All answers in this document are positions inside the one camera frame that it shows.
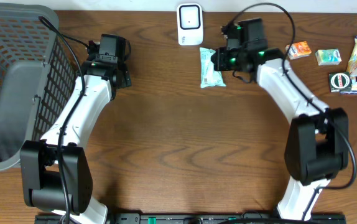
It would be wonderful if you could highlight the teal wet wipes pack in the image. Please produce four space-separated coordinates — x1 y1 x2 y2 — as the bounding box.
199 47 226 88

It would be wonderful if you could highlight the orange tissue pack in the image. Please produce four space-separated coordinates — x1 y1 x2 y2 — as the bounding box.
285 41 312 60

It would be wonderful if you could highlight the teal tissue pack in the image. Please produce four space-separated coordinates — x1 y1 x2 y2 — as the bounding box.
315 49 341 66

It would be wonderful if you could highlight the dark green round-label box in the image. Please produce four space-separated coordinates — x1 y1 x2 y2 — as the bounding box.
328 72 352 93

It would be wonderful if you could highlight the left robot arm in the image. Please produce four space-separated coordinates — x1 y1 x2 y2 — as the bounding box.
20 34 131 223

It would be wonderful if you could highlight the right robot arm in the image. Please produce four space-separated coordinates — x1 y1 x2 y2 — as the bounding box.
211 18 348 221

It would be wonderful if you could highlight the white barcode scanner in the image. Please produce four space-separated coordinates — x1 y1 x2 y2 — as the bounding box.
176 3 203 46

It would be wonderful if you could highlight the grey plastic mesh basket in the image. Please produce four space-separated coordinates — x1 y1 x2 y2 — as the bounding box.
0 3 77 171

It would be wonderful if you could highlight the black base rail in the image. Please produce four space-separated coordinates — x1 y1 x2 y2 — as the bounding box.
34 212 347 224

